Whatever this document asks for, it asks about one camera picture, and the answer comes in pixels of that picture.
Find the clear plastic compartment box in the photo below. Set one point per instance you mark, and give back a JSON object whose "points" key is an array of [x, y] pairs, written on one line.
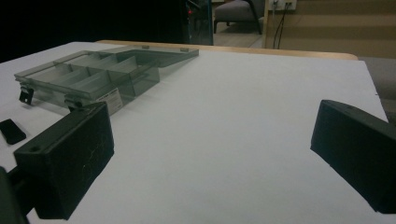
{"points": [[93, 77]]}

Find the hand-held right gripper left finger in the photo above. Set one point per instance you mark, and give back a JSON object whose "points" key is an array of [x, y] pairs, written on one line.
{"points": [[68, 161]]}

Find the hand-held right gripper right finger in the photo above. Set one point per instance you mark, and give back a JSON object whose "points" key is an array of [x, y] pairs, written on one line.
{"points": [[358, 152]]}

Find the white wall socket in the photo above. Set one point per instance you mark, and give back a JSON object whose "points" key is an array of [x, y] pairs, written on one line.
{"points": [[284, 4]]}

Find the small black flat object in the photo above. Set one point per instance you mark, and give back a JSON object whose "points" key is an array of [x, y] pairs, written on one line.
{"points": [[11, 131]]}

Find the dark stand with red light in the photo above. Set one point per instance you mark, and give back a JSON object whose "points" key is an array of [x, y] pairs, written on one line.
{"points": [[199, 20]]}

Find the grey armchair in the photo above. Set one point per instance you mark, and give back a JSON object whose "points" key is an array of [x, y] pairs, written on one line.
{"points": [[238, 12]]}

